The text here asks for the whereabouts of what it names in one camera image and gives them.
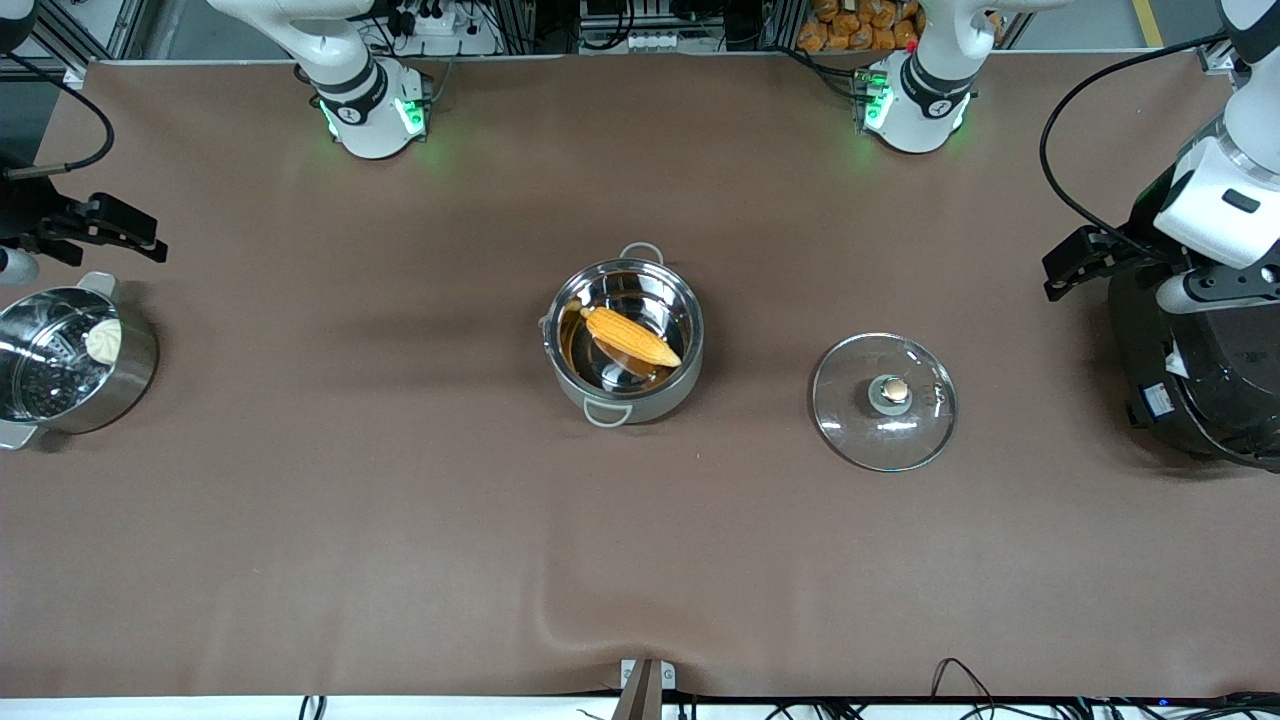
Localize black cable bundle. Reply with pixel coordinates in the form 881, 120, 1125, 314
1060, 692, 1280, 720

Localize white power strip with plugs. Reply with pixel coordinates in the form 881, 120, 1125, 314
395, 0, 471, 39

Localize long white power strip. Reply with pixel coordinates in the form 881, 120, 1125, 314
625, 30, 723, 53

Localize looped black cable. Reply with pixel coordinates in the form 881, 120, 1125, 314
930, 657, 1003, 720

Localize brown table mat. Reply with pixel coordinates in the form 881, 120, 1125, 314
0, 52, 1280, 699

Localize steel steamer pot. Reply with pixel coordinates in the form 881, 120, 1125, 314
0, 272, 159, 451

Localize glass pot lid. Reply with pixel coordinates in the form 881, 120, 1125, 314
811, 333, 959, 473

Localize orange snack packets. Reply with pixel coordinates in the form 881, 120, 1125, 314
798, 0, 926, 53

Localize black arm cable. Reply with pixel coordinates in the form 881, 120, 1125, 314
1038, 33, 1233, 263
0, 52, 114, 182

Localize metal table edge bracket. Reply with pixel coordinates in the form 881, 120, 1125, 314
612, 658, 677, 720

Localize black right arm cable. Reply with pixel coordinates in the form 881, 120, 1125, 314
0, 52, 114, 182

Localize yellow corn cob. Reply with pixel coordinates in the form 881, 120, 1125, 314
579, 303, 683, 369

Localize stainless steel pot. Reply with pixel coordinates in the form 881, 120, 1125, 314
541, 243, 705, 429

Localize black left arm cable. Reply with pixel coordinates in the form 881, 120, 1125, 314
1038, 33, 1233, 263

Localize black rice cooker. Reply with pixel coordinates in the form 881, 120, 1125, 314
1107, 215, 1280, 473

